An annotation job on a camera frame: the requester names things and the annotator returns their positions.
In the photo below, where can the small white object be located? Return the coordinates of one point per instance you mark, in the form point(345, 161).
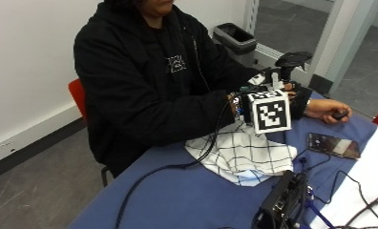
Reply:
point(276, 81)

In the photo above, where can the grey trash bin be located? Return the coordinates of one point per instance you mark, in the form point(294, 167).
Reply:
point(236, 41)

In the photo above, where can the small black round object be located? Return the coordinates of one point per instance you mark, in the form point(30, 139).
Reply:
point(340, 114)

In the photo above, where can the white sheet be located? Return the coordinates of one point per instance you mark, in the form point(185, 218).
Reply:
point(366, 178)

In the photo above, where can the black smartphone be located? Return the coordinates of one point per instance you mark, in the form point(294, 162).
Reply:
point(333, 145)

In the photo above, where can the white wall outlet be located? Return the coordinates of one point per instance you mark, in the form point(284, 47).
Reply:
point(5, 146)

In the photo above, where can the black electronic box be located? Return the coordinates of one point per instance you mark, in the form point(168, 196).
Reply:
point(282, 200)

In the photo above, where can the white checked cloth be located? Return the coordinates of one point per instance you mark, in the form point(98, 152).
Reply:
point(244, 156)

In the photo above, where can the white cube with black markers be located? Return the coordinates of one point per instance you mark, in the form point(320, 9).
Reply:
point(270, 114)

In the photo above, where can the person in black hoodie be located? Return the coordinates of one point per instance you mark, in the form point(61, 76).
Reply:
point(138, 79)

